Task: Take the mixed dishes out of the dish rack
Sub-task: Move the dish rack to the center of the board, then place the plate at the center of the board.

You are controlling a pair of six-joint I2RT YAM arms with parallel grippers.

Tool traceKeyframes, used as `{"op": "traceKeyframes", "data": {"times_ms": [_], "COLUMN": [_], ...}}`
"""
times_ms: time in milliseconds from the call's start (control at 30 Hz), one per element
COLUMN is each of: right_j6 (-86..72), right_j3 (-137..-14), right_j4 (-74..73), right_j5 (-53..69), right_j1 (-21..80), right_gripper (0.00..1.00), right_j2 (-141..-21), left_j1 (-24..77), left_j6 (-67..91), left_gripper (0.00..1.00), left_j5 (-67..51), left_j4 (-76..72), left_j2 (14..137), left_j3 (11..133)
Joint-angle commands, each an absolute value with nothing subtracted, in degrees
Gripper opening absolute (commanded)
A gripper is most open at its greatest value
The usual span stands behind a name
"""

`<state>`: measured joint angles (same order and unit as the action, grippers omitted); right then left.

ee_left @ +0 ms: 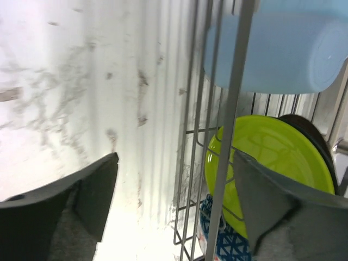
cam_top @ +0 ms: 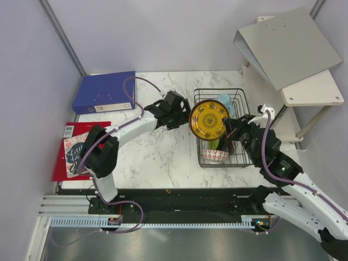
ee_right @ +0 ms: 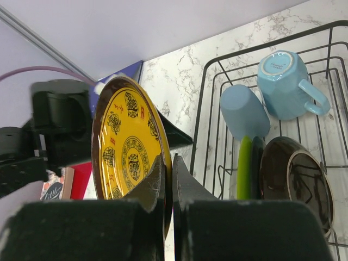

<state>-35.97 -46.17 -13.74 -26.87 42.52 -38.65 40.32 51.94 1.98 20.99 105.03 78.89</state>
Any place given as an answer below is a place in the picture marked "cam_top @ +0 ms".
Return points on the Little Women book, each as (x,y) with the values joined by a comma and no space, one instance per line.
(72,149)

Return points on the yellow patterned plate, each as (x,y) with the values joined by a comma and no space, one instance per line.
(206,120)

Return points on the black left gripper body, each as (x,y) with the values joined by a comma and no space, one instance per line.
(174,114)

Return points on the light blue plastic tumbler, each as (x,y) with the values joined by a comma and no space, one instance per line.
(231,109)

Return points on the white two-tier shelf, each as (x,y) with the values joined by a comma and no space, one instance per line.
(299,106)

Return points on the lime green plate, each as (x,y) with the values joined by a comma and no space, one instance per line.
(213,145)

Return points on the metal wire dish rack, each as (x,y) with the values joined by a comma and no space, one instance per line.
(236,157)

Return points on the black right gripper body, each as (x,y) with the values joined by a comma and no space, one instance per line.
(243,131)

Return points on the blue ring binder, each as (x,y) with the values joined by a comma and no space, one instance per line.
(106,92)

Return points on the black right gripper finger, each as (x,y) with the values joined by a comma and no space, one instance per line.
(228,122)
(230,135)

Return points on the light blue cable duct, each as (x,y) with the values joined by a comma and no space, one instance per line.
(106,222)

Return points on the red folder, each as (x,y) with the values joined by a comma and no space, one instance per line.
(72,129)

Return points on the light blue handled mug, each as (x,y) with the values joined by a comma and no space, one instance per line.
(224,99)

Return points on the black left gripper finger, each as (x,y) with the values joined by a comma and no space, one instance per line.
(185,105)
(182,120)

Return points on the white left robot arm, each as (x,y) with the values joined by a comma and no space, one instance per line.
(101,147)

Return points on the red lacquer bowl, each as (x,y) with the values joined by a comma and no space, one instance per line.
(231,146)

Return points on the grey ring binder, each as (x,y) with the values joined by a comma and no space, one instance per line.
(286,48)

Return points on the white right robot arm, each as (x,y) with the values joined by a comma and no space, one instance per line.
(317,214)

